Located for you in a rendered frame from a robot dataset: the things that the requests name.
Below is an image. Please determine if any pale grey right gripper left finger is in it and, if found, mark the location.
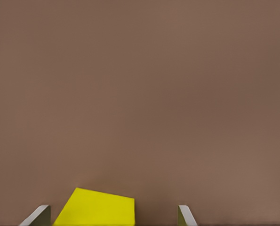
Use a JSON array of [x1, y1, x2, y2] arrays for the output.
[[19, 205, 51, 226]]

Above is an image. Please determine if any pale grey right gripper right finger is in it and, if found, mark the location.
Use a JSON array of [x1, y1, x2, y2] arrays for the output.
[[177, 204, 198, 226]]

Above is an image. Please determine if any yellow box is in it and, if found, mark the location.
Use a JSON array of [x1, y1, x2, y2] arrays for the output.
[[52, 187, 136, 226]]

